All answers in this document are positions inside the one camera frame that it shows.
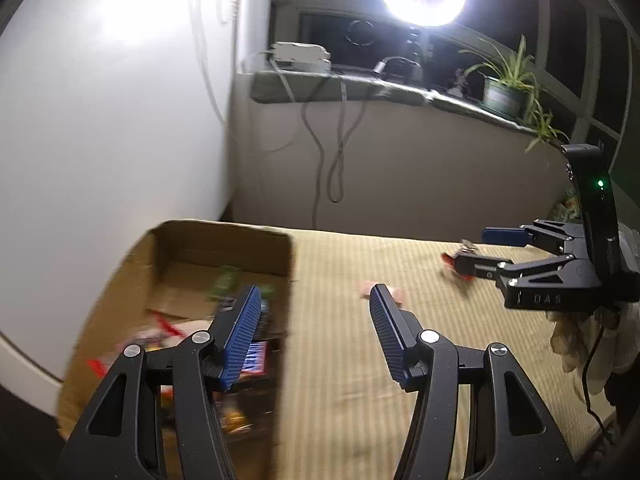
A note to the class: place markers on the green snack packet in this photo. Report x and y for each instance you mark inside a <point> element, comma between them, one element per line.
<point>225,282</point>

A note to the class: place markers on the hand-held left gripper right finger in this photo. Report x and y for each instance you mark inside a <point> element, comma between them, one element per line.
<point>387,330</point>

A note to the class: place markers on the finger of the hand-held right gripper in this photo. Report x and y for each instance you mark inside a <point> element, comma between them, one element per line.
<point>505,236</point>
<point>482,266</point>

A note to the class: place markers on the dark candy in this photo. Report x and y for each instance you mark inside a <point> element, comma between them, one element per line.
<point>452,260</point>

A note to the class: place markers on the black tripod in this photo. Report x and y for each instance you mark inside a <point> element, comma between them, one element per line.
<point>414,45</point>

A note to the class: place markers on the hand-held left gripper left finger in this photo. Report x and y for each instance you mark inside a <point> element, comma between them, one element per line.
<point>245,330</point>

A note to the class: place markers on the green snack bag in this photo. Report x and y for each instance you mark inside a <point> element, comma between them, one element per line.
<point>570,205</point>

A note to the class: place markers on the person's right hand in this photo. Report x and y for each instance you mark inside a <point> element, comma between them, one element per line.
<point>575,345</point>

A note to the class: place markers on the potted spider plant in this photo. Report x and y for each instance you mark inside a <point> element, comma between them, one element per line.
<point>500,97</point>

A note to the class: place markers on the striped blanket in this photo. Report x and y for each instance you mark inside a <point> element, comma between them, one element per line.
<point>340,410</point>

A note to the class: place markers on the pink clear snack packet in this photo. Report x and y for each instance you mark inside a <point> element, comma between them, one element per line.
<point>397,294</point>

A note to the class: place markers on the brown chocolate bar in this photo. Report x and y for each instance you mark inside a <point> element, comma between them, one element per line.
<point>257,357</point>

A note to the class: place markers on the cardboard box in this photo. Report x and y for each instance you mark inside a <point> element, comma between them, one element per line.
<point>125,285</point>

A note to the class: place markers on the small figurine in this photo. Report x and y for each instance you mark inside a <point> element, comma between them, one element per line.
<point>460,82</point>

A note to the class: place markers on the white power box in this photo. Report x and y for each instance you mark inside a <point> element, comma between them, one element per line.
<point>300,55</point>

